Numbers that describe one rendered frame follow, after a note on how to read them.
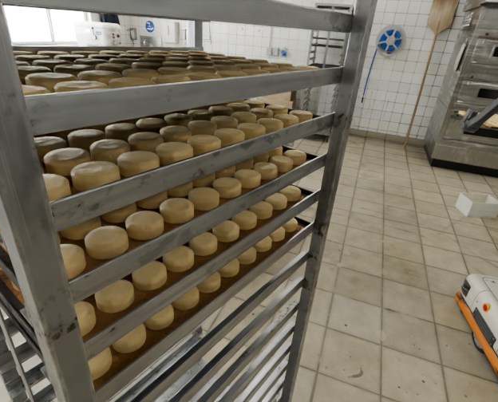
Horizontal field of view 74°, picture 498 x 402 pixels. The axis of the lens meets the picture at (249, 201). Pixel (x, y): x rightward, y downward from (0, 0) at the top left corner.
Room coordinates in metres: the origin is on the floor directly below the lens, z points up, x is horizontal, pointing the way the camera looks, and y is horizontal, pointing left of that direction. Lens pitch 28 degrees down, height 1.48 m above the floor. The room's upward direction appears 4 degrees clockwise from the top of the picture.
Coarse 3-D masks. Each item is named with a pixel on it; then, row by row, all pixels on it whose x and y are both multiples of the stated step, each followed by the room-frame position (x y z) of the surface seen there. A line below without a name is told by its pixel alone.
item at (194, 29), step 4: (188, 24) 0.97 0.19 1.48; (192, 24) 0.96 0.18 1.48; (196, 24) 0.96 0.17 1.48; (200, 24) 0.97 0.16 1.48; (188, 28) 0.97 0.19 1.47; (192, 28) 0.96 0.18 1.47; (196, 28) 0.96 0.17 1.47; (200, 28) 0.97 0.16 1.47; (188, 32) 0.97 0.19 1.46; (192, 32) 0.96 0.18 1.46; (196, 32) 0.96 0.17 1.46; (200, 32) 0.97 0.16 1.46; (188, 36) 0.97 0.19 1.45; (192, 36) 0.96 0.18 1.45; (196, 36) 0.96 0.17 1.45; (200, 36) 0.97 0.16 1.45; (188, 40) 0.97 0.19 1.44; (192, 40) 0.96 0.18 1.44; (196, 40) 0.96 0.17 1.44; (200, 40) 0.97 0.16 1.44; (188, 44) 0.97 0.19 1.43; (192, 44) 0.96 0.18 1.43; (196, 44) 0.96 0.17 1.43; (200, 44) 0.97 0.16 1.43; (200, 328) 0.98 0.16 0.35
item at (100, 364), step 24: (264, 240) 0.62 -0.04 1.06; (288, 240) 0.65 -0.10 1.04; (240, 264) 0.55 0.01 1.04; (192, 288) 0.45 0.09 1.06; (216, 288) 0.47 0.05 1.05; (168, 312) 0.39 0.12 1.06; (192, 312) 0.41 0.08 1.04; (144, 336) 0.35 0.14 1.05; (96, 360) 0.30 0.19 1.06; (120, 360) 0.31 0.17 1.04; (96, 384) 0.27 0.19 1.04
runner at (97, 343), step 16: (304, 208) 0.65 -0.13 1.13; (272, 224) 0.55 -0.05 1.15; (240, 240) 0.47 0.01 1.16; (256, 240) 0.51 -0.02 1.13; (224, 256) 0.44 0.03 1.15; (192, 272) 0.38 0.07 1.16; (208, 272) 0.41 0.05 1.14; (176, 288) 0.36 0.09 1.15; (144, 304) 0.31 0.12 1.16; (160, 304) 0.33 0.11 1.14; (128, 320) 0.29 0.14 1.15; (144, 320) 0.31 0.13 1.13; (96, 336) 0.26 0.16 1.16; (112, 336) 0.27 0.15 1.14; (96, 352) 0.26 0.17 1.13
